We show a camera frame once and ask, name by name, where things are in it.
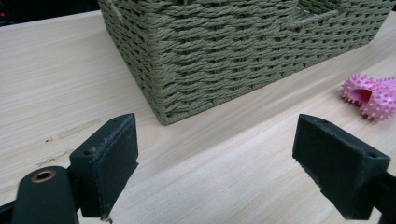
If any pink spiky rubber toy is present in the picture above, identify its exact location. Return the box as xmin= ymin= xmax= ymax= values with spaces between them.
xmin=339 ymin=74 xmax=396 ymax=122

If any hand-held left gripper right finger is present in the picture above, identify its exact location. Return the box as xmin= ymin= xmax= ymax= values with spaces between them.
xmin=291 ymin=113 xmax=391 ymax=221

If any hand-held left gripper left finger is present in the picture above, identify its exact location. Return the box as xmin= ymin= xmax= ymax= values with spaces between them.
xmin=68 ymin=112 xmax=139 ymax=220

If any green woven basket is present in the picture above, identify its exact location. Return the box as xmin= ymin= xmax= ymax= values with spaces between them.
xmin=98 ymin=0 xmax=396 ymax=126

